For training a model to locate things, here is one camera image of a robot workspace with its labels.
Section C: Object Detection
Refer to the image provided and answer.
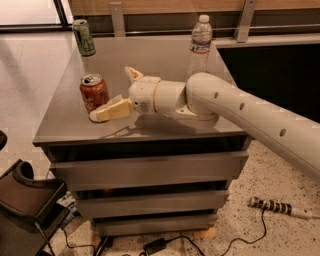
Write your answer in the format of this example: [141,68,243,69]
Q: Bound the middle cabinet drawer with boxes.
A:
[76,190,229,218]

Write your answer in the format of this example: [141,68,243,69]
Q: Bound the top cabinet drawer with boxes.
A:
[51,151,248,191]

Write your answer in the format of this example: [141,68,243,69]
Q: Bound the black cable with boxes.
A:
[59,208,268,256]

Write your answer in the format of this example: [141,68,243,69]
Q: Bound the left metal bracket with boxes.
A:
[109,2,126,37]

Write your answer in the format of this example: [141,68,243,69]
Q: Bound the cabinet drawer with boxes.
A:
[95,214,218,236]
[51,151,248,191]
[76,190,229,218]

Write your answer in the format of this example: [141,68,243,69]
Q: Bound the black power adapter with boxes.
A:
[144,238,167,256]

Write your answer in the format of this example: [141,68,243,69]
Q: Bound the bottom cabinet drawer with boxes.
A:
[95,214,218,236]

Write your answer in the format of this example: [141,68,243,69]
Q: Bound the black office chair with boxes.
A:
[0,129,69,256]

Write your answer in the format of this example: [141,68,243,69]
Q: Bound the grey drawer cabinet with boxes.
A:
[33,37,250,227]

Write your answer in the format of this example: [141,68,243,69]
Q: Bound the striped black white wand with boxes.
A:
[248,197,320,220]

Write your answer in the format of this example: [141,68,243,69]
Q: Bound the right metal bracket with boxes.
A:
[234,0,258,43]

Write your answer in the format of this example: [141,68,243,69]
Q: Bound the red coke can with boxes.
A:
[80,74,109,113]

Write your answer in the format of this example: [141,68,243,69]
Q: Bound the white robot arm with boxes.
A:
[89,67,320,183]

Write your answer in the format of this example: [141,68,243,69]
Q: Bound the clear plastic water bottle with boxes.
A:
[187,14,212,77]

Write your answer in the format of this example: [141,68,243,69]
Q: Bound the green soda can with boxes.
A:
[72,19,96,57]

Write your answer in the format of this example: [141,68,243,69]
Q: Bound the metal bracket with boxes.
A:
[234,0,258,43]
[109,2,126,37]

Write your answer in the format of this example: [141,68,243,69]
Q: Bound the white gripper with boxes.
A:
[89,66,161,123]

